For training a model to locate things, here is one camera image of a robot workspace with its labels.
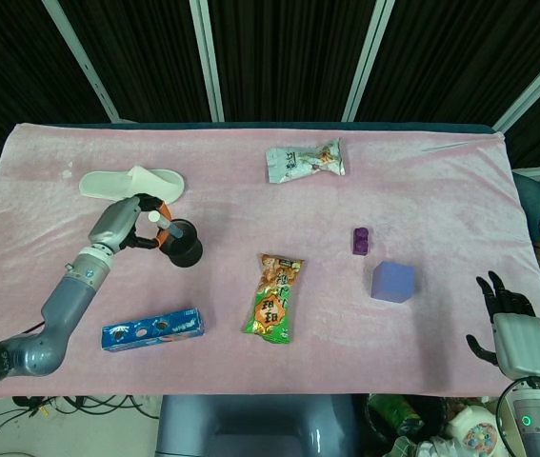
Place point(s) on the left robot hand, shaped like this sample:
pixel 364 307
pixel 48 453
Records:
pixel 112 221

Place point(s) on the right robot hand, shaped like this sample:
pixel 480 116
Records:
pixel 521 343

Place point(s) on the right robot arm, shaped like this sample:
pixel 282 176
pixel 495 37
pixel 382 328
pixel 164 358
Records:
pixel 536 428

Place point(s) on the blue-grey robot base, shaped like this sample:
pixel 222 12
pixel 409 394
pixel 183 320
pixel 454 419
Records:
pixel 260 428

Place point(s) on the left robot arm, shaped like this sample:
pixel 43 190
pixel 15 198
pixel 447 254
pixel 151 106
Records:
pixel 65 304

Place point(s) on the dark rounded object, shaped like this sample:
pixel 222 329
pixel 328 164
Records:
pixel 187 250

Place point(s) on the white slipper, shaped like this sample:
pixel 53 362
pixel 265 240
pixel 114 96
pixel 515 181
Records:
pixel 107 183

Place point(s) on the white toy with sprinkles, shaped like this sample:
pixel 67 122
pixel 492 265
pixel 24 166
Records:
pixel 474 428

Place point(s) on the blue cookie box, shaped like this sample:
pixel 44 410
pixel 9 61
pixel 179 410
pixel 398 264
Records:
pixel 155 329

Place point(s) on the lavender cube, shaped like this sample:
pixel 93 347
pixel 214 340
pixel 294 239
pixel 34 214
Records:
pixel 392 282

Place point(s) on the green bag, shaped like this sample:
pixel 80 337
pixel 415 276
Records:
pixel 393 411

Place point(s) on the orange green snack packet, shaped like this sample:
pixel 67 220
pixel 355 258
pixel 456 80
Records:
pixel 272 304

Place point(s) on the pink plush table cloth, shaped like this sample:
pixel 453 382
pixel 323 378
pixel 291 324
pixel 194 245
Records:
pixel 298 214

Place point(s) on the small purple toy block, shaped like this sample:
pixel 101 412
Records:
pixel 361 242

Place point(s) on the silver snack packet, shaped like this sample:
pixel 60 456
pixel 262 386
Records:
pixel 305 159

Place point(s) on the white partition post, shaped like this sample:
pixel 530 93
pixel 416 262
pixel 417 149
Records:
pixel 82 59
pixel 538 83
pixel 208 59
pixel 368 59

